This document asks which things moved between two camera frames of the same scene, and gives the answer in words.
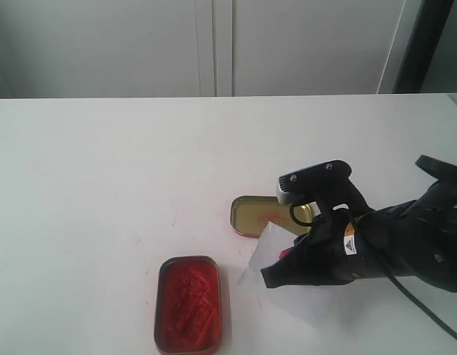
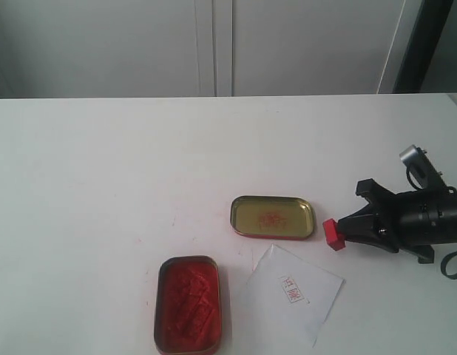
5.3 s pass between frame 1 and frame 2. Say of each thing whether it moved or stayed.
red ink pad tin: stayed
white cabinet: stayed
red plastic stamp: moved
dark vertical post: stayed
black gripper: moved
